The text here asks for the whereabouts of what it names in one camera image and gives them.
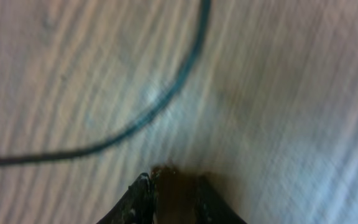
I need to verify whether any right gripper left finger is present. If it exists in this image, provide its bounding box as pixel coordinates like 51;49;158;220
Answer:
97;172;154;224

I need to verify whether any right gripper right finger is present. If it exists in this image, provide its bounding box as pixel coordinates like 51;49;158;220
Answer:
196;176;246;224

